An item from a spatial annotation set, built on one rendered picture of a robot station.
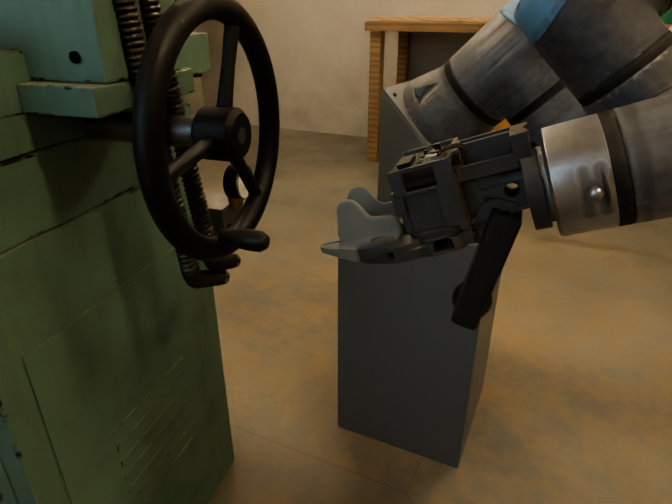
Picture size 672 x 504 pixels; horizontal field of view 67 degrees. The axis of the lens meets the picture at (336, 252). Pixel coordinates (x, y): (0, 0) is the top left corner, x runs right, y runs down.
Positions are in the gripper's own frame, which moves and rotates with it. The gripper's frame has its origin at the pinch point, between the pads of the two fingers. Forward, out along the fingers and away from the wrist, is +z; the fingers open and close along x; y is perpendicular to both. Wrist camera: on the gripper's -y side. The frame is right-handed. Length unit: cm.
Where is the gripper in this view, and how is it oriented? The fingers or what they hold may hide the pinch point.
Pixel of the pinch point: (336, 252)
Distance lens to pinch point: 50.4
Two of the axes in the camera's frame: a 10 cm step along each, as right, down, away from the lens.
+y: -3.3, -8.9, -3.2
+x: -3.1, 4.2, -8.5
